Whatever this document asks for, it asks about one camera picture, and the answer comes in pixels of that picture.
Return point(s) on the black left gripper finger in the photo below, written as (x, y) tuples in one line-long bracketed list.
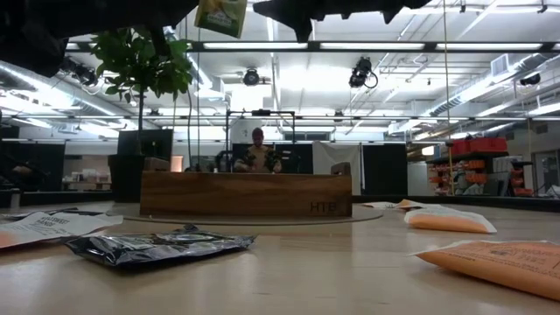
[(159, 41)]

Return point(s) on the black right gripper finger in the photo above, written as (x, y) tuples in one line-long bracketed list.
[(297, 15)]

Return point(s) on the yellow green tea packet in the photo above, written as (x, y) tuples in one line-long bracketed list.
[(221, 17)]

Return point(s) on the wooden tea organizer box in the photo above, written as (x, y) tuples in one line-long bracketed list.
[(245, 194)]

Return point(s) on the black foil tea packet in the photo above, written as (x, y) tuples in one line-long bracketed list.
[(153, 249), (83, 212)]

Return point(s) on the green leafy plant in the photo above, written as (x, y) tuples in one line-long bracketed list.
[(131, 65)]

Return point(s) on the black ceiling spotlight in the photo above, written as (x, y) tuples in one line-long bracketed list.
[(530, 79), (79, 72), (361, 72), (251, 77)]

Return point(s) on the black partition panel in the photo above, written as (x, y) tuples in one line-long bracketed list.
[(385, 170), (153, 144)]

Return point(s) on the yellow hanging pole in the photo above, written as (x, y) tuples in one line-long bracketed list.
[(446, 87)]

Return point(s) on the black plant pot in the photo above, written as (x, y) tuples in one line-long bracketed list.
[(124, 179)]

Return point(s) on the person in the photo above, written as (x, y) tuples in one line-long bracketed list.
[(258, 157)]

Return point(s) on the white hanging sheet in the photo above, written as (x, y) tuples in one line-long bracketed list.
[(337, 162)]

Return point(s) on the red storage bin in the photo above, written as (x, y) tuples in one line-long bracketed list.
[(460, 147), (487, 145)]

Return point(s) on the shelf with orange bins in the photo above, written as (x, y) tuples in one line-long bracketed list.
[(477, 179)]

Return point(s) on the black aluminium table frame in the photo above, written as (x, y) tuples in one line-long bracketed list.
[(481, 202)]

